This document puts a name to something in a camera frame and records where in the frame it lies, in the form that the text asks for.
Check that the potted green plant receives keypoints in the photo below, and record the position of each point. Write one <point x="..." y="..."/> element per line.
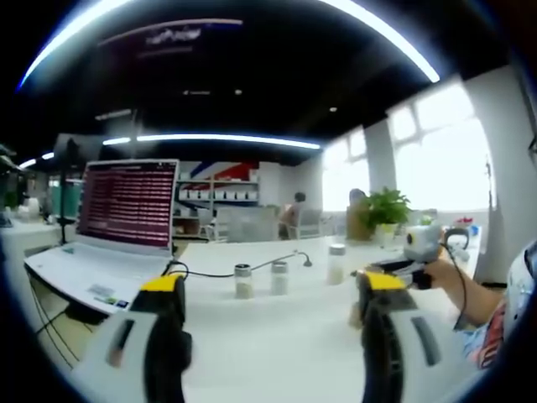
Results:
<point x="384" y="205"/>

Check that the black white penguin toy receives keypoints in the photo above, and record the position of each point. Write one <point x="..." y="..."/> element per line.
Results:
<point x="457" y="231"/>

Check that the row of white storage bins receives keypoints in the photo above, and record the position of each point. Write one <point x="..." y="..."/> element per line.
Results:
<point x="222" y="195"/>

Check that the short ceiling light strip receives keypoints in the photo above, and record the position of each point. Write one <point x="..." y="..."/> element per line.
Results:
<point x="27" y="163"/>
<point x="117" y="141"/>

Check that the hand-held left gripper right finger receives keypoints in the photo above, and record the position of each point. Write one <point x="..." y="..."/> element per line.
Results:
<point x="449" y="369"/>

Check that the brown paper bag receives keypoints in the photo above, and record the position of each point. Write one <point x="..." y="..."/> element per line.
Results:
<point x="356" y="222"/>

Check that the white metal shelf rack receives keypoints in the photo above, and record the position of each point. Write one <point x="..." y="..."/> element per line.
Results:
<point x="218" y="181"/>

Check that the small green office plant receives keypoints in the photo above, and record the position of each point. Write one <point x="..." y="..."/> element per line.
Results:
<point x="10" y="201"/>

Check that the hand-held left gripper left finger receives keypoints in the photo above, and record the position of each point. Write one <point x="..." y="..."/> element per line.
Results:
<point x="100" y="369"/>

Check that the teal panel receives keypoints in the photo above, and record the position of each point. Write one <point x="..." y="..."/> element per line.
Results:
<point x="73" y="197"/>

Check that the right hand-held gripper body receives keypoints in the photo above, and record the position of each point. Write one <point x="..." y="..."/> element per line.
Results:
<point x="425" y="245"/>

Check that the small glass seasoning bottle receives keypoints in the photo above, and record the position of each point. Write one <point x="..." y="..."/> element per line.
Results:
<point x="279" y="281"/>
<point x="243" y="287"/>

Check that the large bright window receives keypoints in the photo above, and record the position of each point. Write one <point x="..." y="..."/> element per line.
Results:
<point x="344" y="180"/>
<point x="444" y="168"/>

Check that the white ceiling air conditioner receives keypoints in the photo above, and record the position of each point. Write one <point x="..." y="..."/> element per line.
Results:
<point x="113" y="114"/>

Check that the grey mesh chair back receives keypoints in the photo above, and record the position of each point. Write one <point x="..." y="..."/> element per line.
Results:
<point x="247" y="224"/>

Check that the white laptop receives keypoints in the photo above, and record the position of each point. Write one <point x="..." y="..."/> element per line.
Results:
<point x="126" y="201"/>

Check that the white plastic jug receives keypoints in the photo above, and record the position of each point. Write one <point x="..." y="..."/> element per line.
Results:
<point x="31" y="207"/>

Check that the white office desk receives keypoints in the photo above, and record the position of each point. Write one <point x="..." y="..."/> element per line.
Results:
<point x="29" y="231"/>

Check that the small dark monitor on pole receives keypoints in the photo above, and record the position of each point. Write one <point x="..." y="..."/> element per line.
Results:
<point x="69" y="151"/>

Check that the person's right hand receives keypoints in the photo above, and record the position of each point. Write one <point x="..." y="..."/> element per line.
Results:
<point x="446" y="270"/>

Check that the white office chair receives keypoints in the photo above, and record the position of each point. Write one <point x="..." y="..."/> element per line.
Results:
<point x="314" y="223"/>

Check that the tall glass seasoning bottle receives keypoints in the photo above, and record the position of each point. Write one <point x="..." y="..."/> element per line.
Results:
<point x="356" y="315"/>
<point x="336" y="268"/>

